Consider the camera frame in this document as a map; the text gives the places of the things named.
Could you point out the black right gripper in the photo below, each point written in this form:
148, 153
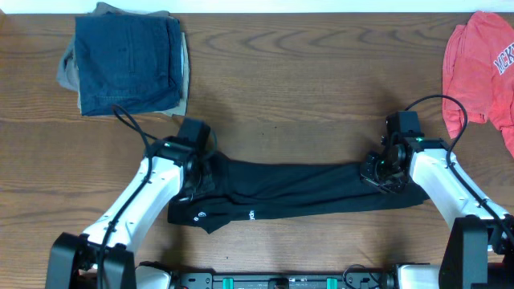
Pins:
375, 175

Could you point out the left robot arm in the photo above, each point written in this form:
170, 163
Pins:
103, 256

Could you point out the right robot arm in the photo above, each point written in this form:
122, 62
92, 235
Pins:
479, 252

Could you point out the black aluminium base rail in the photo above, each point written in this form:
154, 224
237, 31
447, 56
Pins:
350, 279

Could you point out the black t-shirt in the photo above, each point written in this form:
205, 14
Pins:
231, 190

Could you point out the red printed t-shirt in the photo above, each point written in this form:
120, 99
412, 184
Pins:
478, 72

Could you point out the folded navy blue trousers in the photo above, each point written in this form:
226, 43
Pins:
128, 64

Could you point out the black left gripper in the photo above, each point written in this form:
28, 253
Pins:
197, 185

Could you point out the folded khaki beige trousers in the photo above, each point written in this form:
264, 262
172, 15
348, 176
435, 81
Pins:
67, 72

